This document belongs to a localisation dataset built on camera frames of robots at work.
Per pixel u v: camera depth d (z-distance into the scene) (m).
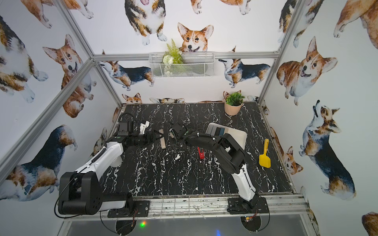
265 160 0.90
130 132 0.70
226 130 1.01
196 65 0.92
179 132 0.74
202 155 0.90
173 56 0.82
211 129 1.01
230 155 0.52
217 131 1.01
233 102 1.05
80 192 0.41
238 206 0.73
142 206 0.74
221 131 1.01
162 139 0.95
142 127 0.79
